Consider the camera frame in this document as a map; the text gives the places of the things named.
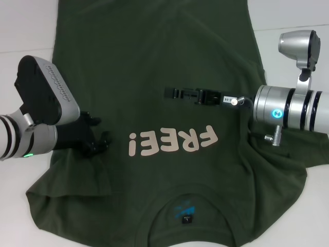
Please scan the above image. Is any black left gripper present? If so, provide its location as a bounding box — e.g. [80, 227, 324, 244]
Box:
[55, 111, 113, 157]

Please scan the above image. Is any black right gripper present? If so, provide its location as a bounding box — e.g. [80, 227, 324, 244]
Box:
[164, 87, 245, 106]

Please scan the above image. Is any dark green FREE t-shirt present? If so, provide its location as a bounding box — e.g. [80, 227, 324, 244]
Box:
[25, 0, 329, 247]

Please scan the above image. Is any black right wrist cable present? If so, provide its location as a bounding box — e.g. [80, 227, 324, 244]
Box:
[239, 95, 255, 110]

